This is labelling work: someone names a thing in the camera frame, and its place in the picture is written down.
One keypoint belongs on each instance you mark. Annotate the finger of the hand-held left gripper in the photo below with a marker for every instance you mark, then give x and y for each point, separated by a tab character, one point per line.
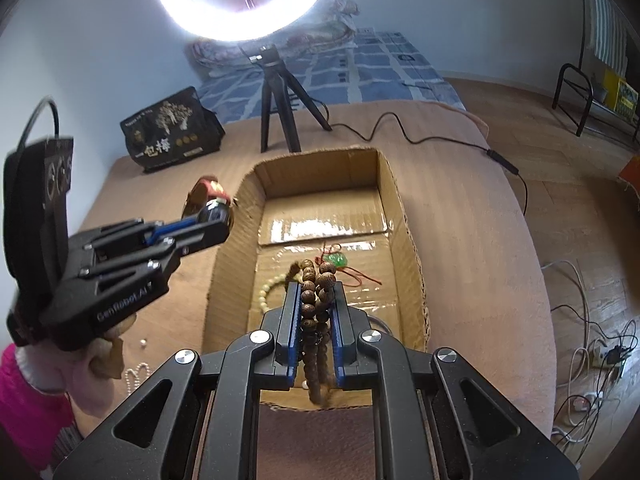
210	215
205	240

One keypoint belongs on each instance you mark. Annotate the person's left forearm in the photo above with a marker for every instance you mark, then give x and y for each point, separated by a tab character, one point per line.
30	400

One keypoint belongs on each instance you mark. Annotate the cardboard box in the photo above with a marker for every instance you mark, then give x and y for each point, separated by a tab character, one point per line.
320	225

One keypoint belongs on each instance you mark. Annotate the folded floral quilt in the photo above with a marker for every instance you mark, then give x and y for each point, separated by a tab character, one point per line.
320	35

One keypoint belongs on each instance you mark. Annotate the black clothes rack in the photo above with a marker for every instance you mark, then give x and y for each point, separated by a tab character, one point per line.
558	85

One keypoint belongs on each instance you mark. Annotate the thin black bangle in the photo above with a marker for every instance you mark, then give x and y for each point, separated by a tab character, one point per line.
385	326

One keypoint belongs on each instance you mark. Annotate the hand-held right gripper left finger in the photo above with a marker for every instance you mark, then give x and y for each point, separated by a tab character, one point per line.
295	325

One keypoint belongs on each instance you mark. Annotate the blue patterned bedsheet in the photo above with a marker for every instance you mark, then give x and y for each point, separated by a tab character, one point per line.
380	70

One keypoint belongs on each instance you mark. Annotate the black tripod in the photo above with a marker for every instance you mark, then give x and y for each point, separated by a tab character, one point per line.
267	90

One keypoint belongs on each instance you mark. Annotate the yellow box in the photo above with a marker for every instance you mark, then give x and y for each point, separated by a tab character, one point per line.
622	95

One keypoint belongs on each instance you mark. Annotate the orange cloth covered table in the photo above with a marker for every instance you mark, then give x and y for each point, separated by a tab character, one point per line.
631	172

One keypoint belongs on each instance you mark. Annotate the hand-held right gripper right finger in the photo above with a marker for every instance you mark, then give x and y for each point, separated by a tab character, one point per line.
336	325

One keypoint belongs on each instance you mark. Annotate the black snack bag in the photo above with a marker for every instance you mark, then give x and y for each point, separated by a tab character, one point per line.
170	145

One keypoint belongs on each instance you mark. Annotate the white power strip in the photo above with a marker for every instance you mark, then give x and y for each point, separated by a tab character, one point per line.
602	357

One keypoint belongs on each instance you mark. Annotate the person's left hand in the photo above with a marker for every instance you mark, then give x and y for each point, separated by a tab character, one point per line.
107	360

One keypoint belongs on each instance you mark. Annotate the striped towel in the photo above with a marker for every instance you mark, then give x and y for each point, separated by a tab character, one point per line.
610	30

